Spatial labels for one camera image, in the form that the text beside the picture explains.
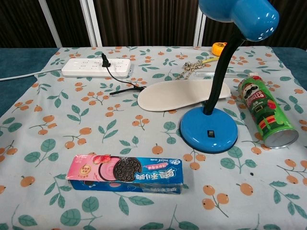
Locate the white power strip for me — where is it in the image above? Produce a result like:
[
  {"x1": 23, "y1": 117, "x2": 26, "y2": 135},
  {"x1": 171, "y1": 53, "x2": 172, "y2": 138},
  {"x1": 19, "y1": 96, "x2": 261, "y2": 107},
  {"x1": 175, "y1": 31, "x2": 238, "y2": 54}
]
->
[{"x1": 61, "y1": 58, "x2": 133, "y2": 79}]

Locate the green Pringles can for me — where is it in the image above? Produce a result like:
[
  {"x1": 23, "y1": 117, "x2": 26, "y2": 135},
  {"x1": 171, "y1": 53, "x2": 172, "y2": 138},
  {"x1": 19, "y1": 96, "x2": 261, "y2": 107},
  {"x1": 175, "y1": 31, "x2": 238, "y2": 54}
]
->
[{"x1": 236, "y1": 72, "x2": 300, "y2": 150}]

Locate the white frame post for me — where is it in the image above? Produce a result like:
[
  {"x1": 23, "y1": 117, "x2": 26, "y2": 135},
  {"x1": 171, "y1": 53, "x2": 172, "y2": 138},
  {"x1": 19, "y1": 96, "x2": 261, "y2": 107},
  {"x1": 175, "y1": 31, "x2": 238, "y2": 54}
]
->
[
  {"x1": 80, "y1": 0, "x2": 104, "y2": 47},
  {"x1": 39, "y1": 0, "x2": 64, "y2": 48},
  {"x1": 192, "y1": 11, "x2": 207, "y2": 47}
]

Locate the clear plastic tube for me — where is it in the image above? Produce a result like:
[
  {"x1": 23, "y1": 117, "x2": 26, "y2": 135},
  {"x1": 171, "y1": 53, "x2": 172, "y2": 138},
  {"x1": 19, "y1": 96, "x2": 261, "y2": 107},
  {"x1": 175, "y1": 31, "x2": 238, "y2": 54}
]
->
[{"x1": 193, "y1": 71, "x2": 241, "y2": 79}]

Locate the floral orange fruit tablecloth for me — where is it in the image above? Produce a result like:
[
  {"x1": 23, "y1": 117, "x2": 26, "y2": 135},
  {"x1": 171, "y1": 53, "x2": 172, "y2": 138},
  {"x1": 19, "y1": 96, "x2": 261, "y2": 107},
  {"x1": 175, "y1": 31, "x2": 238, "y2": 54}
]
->
[{"x1": 0, "y1": 45, "x2": 307, "y2": 230}]

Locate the blue desk lamp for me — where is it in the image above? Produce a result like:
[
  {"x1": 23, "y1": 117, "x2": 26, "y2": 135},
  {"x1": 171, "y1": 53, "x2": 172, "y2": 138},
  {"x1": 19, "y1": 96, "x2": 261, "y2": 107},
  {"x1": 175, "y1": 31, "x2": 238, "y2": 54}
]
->
[{"x1": 179, "y1": 0, "x2": 280, "y2": 154}]

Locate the Oreo cookie box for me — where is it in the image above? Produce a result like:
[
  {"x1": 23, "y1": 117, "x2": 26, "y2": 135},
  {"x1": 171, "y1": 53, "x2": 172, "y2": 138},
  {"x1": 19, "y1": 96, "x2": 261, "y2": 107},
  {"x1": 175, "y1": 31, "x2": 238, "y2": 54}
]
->
[{"x1": 65, "y1": 154, "x2": 185, "y2": 196}]

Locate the yellow tape measure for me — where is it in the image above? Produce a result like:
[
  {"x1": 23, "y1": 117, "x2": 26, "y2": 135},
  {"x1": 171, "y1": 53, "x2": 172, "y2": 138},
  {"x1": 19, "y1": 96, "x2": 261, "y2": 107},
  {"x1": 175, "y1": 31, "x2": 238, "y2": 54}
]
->
[{"x1": 201, "y1": 42, "x2": 228, "y2": 64}]

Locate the black power plug with cable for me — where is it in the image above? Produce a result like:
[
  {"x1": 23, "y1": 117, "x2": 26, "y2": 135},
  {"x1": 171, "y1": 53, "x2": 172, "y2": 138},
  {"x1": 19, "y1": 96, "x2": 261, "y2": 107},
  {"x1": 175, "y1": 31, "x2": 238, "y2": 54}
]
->
[{"x1": 101, "y1": 53, "x2": 147, "y2": 96}]

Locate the beige shoe insole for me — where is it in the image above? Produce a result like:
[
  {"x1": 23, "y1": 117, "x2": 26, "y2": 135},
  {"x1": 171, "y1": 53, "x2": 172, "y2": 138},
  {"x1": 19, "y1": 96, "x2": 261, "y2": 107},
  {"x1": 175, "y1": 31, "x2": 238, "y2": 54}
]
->
[{"x1": 137, "y1": 79, "x2": 232, "y2": 112}]

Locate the white power strip cable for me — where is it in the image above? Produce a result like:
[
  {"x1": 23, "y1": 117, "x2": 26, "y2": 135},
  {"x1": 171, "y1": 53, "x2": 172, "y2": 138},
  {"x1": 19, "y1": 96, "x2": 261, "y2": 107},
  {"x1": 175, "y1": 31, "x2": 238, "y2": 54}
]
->
[{"x1": 0, "y1": 69, "x2": 64, "y2": 82}]

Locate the dark pleated curtain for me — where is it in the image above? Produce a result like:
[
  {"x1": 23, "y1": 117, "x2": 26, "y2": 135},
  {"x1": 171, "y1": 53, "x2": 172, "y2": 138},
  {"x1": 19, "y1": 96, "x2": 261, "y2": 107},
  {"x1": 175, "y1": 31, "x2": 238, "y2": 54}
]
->
[{"x1": 0, "y1": 0, "x2": 307, "y2": 51}]

